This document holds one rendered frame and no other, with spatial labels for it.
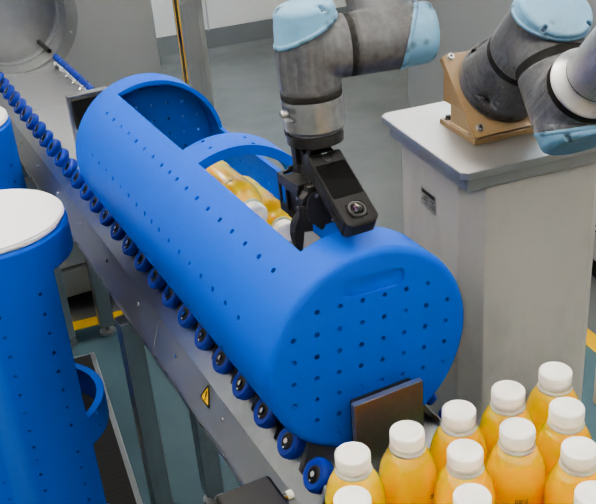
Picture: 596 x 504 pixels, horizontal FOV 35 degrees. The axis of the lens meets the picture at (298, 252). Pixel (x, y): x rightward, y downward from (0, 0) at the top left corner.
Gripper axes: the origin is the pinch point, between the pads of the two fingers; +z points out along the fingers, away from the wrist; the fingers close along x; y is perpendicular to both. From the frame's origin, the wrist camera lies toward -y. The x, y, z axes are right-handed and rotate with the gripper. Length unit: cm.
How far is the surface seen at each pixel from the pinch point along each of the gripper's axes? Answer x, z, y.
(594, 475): -9.6, 10.5, -37.6
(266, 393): 14.7, 7.3, -8.1
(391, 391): 0.1, 10.2, -12.7
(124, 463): 14, 96, 106
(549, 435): -10.2, 10.5, -29.8
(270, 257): 8.7, -6.0, 0.0
